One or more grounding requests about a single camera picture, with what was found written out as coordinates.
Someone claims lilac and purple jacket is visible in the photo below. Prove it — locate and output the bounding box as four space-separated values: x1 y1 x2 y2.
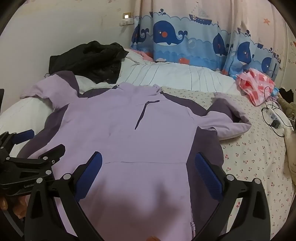
19 71 251 240

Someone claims left hand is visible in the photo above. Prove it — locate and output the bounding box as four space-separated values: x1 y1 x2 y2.
0 194 28 219

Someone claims cherry print bed sheet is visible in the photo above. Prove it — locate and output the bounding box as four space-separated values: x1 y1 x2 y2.
159 86 296 237

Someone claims white power strip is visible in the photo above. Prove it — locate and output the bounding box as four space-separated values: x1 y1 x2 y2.
266 105 292 128

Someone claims black garment on bed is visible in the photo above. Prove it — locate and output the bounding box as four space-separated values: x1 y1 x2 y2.
48 41 128 84

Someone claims beige plush coat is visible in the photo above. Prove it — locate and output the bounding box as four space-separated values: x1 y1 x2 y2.
277 96 296 185

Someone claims black coat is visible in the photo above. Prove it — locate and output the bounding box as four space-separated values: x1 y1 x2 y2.
279 88 294 103

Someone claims pink checkered cloth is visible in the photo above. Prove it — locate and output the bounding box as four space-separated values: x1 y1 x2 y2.
236 68 275 106

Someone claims whale print blue curtain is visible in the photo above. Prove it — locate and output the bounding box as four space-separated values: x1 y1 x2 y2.
131 0 287 79

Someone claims black cable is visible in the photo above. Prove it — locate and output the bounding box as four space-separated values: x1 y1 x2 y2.
261 86 295 137

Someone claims white wall socket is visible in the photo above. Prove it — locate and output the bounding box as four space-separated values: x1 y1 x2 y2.
120 18 134 26

